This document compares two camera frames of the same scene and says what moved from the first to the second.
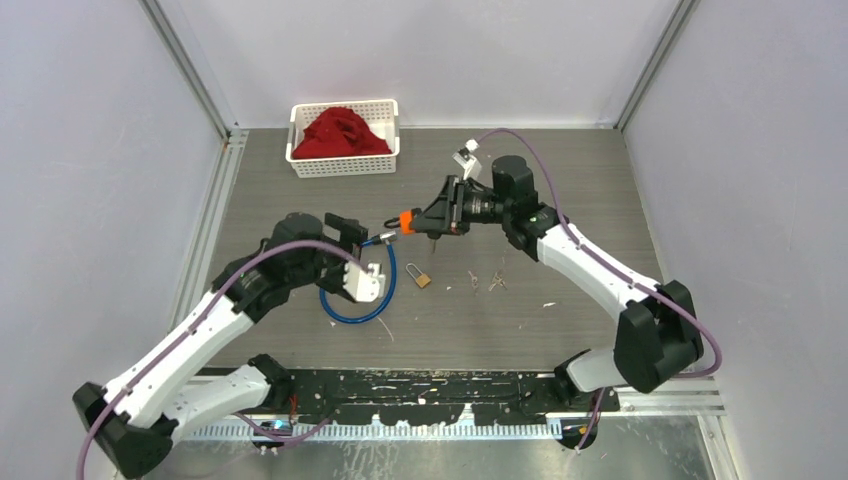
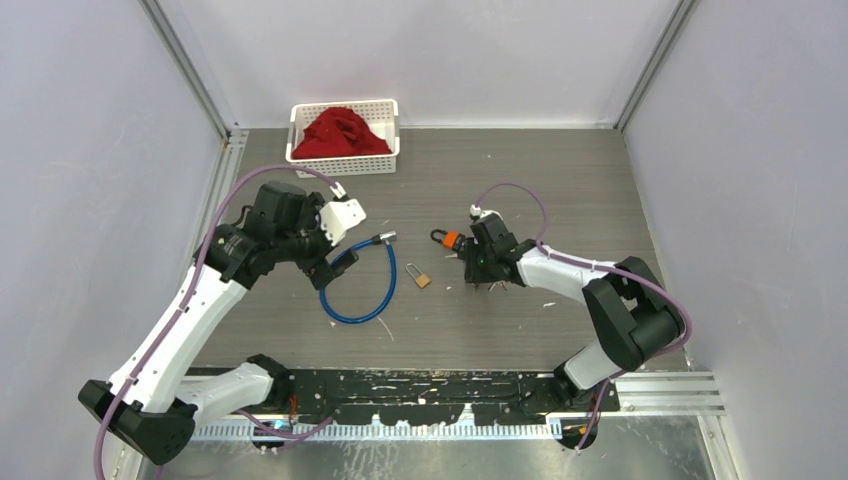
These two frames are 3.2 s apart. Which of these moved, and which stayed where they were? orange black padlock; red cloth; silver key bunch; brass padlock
Moved: orange black padlock
Stayed: silver key bunch; brass padlock; red cloth
